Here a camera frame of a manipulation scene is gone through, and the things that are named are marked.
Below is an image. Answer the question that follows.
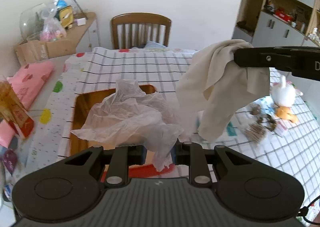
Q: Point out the white plush rabbit toy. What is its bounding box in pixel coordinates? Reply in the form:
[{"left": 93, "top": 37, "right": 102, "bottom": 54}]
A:
[{"left": 270, "top": 75, "right": 303, "bottom": 108}]

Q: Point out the clear plastic bag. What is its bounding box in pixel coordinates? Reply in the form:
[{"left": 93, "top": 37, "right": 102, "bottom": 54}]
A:
[{"left": 71, "top": 79, "right": 184, "bottom": 171}]

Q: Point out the cream white cloth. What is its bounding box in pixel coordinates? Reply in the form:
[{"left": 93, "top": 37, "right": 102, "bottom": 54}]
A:
[{"left": 176, "top": 39, "right": 270, "bottom": 142}]

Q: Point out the yellow plush duck toy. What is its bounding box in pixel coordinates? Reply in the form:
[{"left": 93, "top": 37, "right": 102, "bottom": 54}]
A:
[{"left": 275, "top": 106, "right": 298, "bottom": 124}]

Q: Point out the white teal flat box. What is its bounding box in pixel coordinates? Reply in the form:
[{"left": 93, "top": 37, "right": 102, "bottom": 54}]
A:
[{"left": 195, "top": 111, "right": 238, "bottom": 142}]

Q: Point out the black grid white tablecloth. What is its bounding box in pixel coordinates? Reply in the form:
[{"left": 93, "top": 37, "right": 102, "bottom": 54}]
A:
[{"left": 57, "top": 46, "right": 320, "bottom": 227}]

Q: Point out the bundle of brown sticks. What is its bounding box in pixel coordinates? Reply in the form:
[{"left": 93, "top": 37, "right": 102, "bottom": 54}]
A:
[{"left": 245, "top": 124, "right": 267, "bottom": 142}]

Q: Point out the polka dot tablecloth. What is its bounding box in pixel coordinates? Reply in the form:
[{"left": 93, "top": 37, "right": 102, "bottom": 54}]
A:
[{"left": 12, "top": 52, "right": 91, "bottom": 183}]

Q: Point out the amber liquid plastic bottle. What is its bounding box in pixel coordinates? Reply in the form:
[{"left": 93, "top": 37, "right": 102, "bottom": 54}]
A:
[{"left": 1, "top": 76, "right": 34, "bottom": 139}]

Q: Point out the pink patterned folded cloth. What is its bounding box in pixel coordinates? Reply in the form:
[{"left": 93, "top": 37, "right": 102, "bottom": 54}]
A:
[{"left": 1, "top": 61, "right": 54, "bottom": 148}]

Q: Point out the wooden dining chair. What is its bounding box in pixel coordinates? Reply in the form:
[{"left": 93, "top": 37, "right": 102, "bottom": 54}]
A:
[{"left": 110, "top": 12, "right": 172, "bottom": 50}]

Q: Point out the white wooden side cabinet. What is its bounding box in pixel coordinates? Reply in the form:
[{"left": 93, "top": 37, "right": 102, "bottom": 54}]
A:
[{"left": 67, "top": 12, "right": 100, "bottom": 53}]

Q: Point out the cardboard box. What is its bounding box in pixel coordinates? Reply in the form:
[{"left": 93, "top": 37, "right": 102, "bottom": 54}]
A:
[{"left": 15, "top": 39, "right": 76, "bottom": 66}]

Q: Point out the plastic bag with pink items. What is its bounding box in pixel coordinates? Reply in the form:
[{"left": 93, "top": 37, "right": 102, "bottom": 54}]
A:
[{"left": 40, "top": 4, "right": 67, "bottom": 42}]

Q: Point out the yellow tissue box holder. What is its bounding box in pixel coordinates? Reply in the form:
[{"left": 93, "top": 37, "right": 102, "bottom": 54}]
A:
[{"left": 56, "top": 6, "right": 74, "bottom": 29}]

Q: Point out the clear glass bowl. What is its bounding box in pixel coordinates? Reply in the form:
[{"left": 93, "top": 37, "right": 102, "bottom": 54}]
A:
[{"left": 20, "top": 3, "right": 50, "bottom": 39}]

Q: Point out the grey wall cabinet unit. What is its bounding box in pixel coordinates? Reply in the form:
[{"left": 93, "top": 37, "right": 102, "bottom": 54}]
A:
[{"left": 232, "top": 0, "right": 319, "bottom": 47}]

